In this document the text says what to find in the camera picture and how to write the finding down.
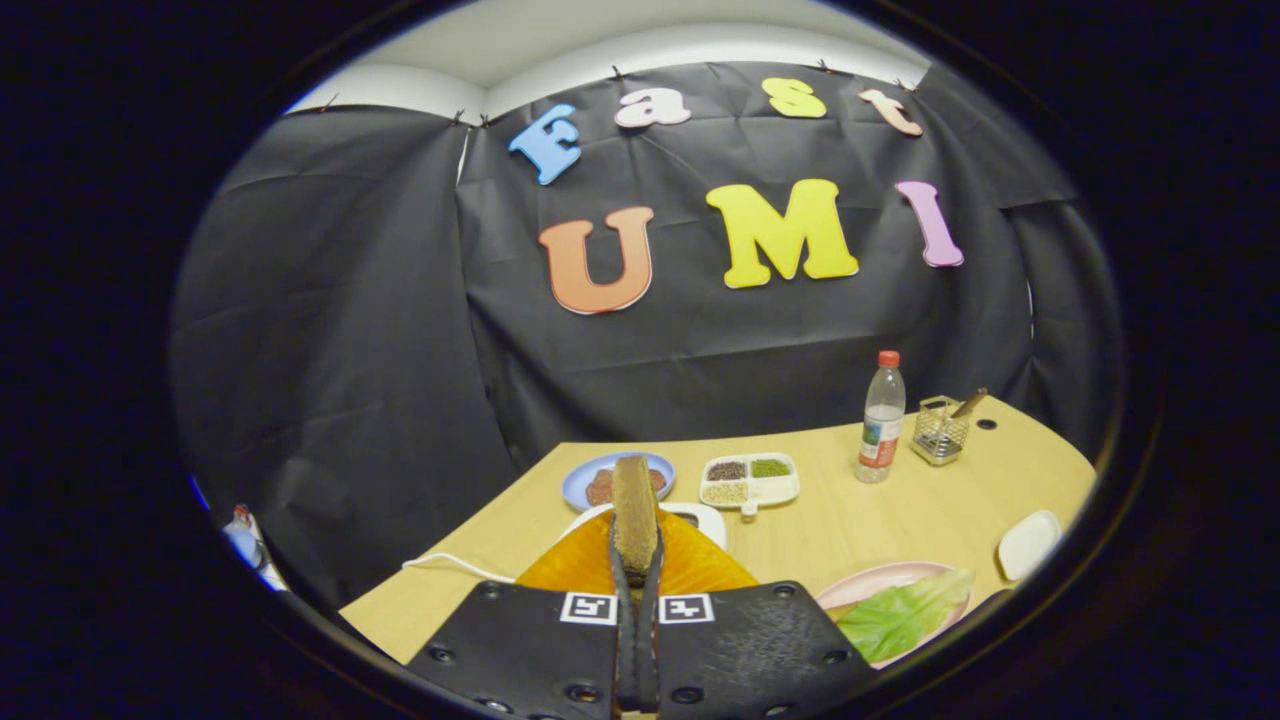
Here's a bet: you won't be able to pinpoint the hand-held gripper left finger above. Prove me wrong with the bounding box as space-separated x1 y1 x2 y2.
405 510 638 720

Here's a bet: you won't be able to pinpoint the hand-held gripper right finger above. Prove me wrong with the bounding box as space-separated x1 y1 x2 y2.
637 510 881 720

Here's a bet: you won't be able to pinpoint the brown bread slice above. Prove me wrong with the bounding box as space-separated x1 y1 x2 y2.
612 455 661 586

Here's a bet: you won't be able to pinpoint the green lettuce leaf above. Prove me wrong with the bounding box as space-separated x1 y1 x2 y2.
836 568 976 663

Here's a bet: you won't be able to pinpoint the white toaster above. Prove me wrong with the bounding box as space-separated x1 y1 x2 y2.
555 500 729 551

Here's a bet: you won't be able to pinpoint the reddish meat slices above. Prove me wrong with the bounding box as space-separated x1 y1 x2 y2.
586 467 668 506

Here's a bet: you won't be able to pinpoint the blue plate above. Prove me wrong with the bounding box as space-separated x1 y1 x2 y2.
561 452 677 512

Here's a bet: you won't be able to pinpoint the white divided tray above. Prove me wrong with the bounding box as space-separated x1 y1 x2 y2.
698 452 801 516

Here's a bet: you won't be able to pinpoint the pink round plate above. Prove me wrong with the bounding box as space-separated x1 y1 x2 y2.
815 561 973 669

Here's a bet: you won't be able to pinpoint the clear red-capped water bottle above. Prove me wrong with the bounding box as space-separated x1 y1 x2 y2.
856 350 907 484

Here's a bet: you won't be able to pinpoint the white and blue object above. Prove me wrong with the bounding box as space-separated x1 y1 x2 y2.
222 503 291 593

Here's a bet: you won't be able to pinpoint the white square plate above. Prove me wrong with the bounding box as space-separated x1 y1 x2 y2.
997 510 1063 582

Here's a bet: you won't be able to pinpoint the white toaster cable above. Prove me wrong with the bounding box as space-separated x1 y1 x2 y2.
402 552 516 584

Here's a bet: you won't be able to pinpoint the metal wire basket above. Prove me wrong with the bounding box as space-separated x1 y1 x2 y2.
910 395 973 467

